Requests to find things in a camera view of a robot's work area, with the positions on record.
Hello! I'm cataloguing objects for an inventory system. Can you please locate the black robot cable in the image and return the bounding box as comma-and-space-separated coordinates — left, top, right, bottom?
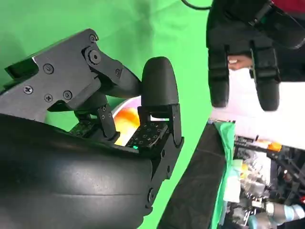
180, 0, 213, 10

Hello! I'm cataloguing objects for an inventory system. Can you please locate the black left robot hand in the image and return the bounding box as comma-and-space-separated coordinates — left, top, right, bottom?
206, 0, 305, 112

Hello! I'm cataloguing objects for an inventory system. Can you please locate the black table skirt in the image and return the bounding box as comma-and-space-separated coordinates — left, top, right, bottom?
158, 124, 227, 229

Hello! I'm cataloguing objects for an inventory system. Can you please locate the orange and white bread roll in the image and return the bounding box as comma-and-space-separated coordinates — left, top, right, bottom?
114, 107, 141, 146

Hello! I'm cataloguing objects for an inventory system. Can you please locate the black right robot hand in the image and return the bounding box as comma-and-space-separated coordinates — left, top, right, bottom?
0, 28, 184, 229

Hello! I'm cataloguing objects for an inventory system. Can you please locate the lilac plate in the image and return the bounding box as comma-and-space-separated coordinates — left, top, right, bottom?
112, 97, 143, 120

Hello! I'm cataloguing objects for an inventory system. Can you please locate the orange plastic part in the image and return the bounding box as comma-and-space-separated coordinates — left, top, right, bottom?
268, 142, 282, 152

